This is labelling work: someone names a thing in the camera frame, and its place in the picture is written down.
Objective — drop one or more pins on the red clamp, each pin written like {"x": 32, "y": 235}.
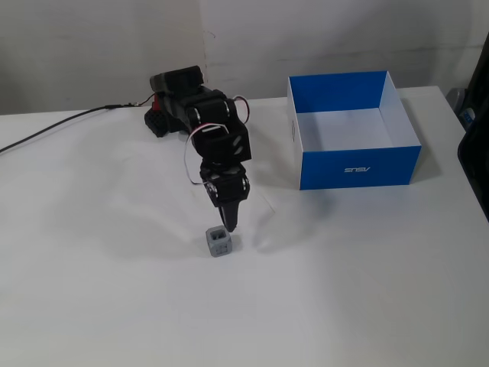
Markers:
{"x": 156, "y": 104}

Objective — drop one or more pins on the gray object with blue label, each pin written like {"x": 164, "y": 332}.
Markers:
{"x": 458, "y": 101}

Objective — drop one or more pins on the gray block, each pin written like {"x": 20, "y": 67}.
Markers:
{"x": 219, "y": 246}

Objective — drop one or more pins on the blue white cardboard box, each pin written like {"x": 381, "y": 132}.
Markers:
{"x": 355, "y": 170}

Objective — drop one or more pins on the black clamp block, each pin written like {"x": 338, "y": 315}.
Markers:
{"x": 156, "y": 122}

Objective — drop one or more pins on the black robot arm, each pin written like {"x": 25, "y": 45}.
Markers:
{"x": 206, "y": 111}

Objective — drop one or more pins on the black plastic case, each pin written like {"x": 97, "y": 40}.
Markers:
{"x": 477, "y": 168}

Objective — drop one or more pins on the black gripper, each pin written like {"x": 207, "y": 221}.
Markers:
{"x": 228, "y": 189}

